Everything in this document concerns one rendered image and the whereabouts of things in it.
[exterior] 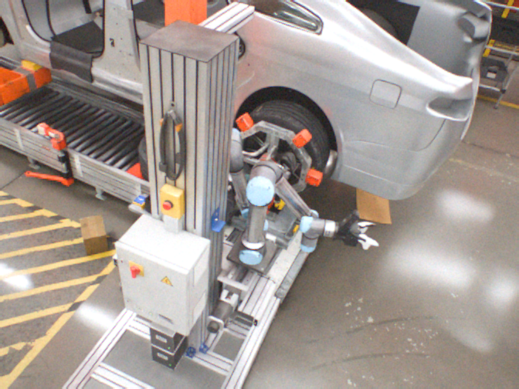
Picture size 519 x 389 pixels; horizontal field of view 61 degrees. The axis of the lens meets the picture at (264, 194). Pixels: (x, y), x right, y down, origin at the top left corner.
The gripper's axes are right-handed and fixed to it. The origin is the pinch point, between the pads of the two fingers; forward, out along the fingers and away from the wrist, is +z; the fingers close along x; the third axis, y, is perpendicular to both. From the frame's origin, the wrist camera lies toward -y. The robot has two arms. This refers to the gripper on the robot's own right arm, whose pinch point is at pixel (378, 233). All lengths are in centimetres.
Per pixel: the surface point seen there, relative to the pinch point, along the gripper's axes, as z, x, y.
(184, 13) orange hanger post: -112, -67, -67
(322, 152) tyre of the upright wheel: -24, -97, 13
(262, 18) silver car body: -76, -113, -61
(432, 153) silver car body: 40, -85, -5
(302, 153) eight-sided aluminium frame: -37, -86, 10
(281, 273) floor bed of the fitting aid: -35, -76, 107
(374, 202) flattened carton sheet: 43, -184, 98
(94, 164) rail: -195, -122, 70
